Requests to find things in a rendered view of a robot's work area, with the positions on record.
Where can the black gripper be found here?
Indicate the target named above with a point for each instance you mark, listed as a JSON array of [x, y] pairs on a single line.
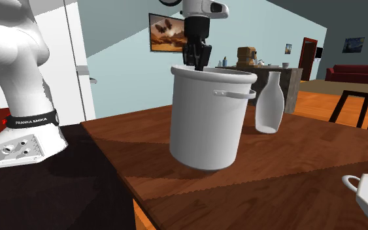
[[197, 28]]

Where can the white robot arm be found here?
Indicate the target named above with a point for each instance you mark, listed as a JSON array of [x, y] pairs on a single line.
[[18, 82]]

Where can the large white pot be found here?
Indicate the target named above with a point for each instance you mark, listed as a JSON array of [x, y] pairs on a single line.
[[206, 124]]

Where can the white bottle vase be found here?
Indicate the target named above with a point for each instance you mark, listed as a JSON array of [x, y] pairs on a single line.
[[269, 105]]

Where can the stone kitchen counter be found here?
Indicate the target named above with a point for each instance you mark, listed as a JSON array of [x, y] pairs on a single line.
[[290, 86]]

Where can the dark red door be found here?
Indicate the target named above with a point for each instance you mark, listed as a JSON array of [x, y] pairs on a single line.
[[306, 60]]

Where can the brown wooden table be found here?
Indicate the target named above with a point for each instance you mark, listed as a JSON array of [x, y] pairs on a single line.
[[282, 172]]

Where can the blue night sky painting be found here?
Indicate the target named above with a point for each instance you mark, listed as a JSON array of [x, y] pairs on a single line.
[[353, 45]]

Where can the red sofa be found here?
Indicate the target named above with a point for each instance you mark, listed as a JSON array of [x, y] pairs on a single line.
[[355, 75]]

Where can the dark wooden chair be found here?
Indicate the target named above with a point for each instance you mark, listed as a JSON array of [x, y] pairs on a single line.
[[363, 110]]

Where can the dark robot stand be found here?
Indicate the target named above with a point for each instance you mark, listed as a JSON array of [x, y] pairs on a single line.
[[43, 197]]

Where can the butterfly wall picture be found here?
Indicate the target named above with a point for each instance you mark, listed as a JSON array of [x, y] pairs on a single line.
[[166, 35]]

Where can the small wall picture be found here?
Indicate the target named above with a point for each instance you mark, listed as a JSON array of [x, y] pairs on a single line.
[[288, 48]]

